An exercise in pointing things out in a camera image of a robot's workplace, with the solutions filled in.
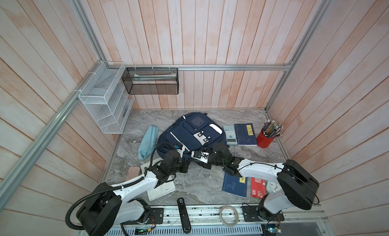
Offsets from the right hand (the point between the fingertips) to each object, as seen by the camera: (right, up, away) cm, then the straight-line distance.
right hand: (195, 154), depth 84 cm
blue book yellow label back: (+35, +10, +20) cm, 42 cm away
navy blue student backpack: (0, +12, +17) cm, 21 cm away
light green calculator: (+25, +9, +20) cm, 33 cm away
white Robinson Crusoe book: (-19, -19, -4) cm, 27 cm away
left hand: (-3, -6, 0) cm, 7 cm away
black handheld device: (-6, -28, -11) cm, 31 cm away
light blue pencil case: (-31, +5, +13) cm, 34 cm away
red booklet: (+35, -19, 0) cm, 40 cm away
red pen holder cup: (+43, +6, +10) cm, 44 cm away
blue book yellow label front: (+22, -17, -1) cm, 28 cm away
